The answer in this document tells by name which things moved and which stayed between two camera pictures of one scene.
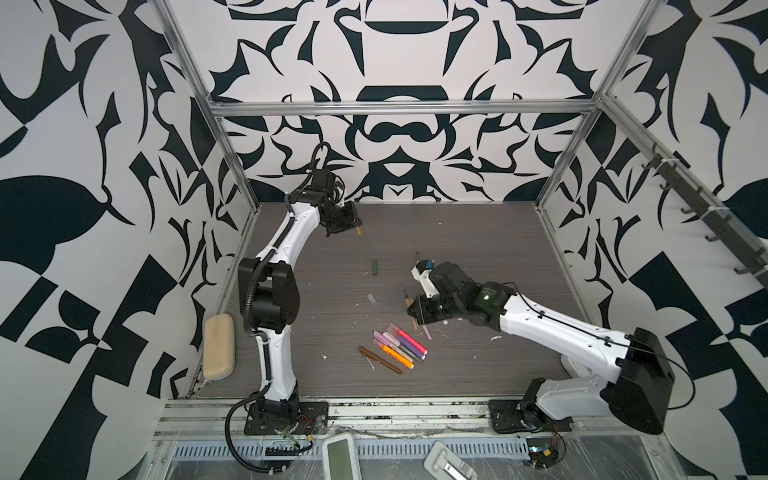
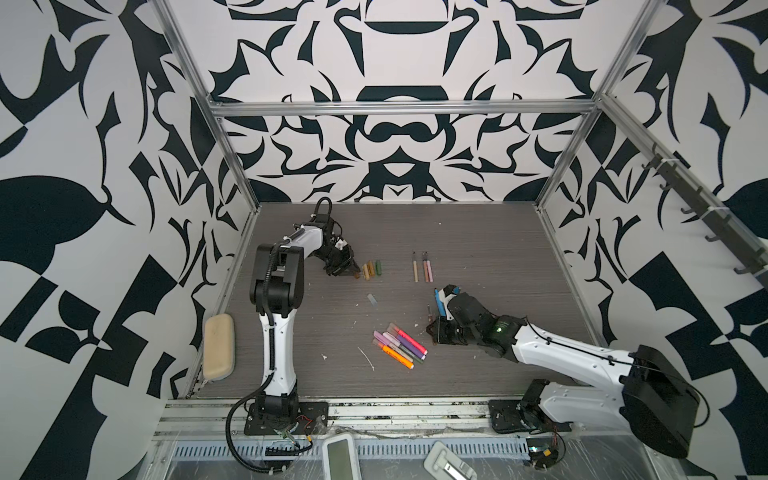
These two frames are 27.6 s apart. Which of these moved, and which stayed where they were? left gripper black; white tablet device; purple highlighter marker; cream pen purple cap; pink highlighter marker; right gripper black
Moved: left gripper black; right gripper black
Stayed: pink highlighter marker; cream pen purple cap; white tablet device; purple highlighter marker
